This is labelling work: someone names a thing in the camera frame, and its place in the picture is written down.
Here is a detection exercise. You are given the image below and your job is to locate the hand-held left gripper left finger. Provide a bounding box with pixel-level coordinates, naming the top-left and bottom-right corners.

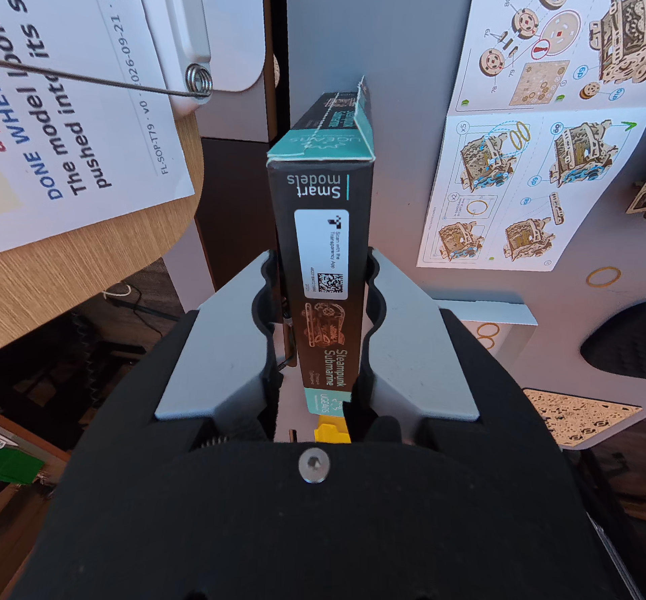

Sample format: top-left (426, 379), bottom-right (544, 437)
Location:
top-left (154, 251), bottom-right (283, 442)

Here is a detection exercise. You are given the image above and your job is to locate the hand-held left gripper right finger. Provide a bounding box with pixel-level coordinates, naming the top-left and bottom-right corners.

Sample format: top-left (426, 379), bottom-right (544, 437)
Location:
top-left (351, 247), bottom-right (480, 444)

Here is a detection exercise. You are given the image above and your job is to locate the black and teal model kit box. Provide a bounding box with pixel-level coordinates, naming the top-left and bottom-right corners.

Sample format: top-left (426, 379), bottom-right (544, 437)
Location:
top-left (266, 76), bottom-right (376, 416)

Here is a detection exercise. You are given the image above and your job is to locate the laser-cut wooden parts sheet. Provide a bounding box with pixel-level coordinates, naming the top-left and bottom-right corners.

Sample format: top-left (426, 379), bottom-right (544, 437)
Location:
top-left (522, 387), bottom-right (642, 448)

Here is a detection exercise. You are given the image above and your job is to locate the white cardboard box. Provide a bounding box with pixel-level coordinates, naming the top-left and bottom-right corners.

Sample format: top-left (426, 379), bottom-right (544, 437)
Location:
top-left (434, 299), bottom-right (537, 326)

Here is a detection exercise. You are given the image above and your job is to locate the dark brown cabinet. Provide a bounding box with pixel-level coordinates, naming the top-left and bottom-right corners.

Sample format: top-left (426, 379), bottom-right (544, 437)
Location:
top-left (194, 138), bottom-right (289, 308)

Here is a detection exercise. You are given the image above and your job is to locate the light wooden side table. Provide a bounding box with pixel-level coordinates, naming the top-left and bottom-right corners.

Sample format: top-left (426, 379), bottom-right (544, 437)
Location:
top-left (0, 120), bottom-right (205, 348)

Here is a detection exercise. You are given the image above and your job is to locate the black mesh chair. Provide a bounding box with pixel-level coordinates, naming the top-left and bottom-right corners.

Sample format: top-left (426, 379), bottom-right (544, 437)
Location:
top-left (579, 309), bottom-right (646, 379)

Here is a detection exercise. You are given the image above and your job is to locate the green plastic sheet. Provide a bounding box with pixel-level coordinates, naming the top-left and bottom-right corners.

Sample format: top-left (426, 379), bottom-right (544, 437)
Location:
top-left (0, 448), bottom-right (46, 485)

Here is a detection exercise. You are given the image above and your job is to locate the illustrated instruction booklet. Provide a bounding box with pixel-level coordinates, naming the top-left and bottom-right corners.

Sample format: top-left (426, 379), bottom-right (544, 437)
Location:
top-left (416, 0), bottom-right (646, 272)

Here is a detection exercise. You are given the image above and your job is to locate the white printed paper sheet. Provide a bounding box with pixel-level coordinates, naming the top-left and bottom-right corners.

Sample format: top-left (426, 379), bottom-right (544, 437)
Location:
top-left (0, 0), bottom-right (195, 252)

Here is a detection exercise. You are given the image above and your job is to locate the white rounded board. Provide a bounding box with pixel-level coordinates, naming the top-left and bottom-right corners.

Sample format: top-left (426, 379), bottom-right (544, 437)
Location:
top-left (194, 0), bottom-right (266, 94)

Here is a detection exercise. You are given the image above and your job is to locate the white plastic clip holder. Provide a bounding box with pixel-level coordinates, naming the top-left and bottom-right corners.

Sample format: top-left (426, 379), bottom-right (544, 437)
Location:
top-left (129, 0), bottom-right (213, 116)

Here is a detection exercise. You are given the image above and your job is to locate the metal wire spring clip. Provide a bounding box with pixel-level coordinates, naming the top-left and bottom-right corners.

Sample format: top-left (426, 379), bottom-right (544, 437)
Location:
top-left (0, 61), bottom-right (213, 101)

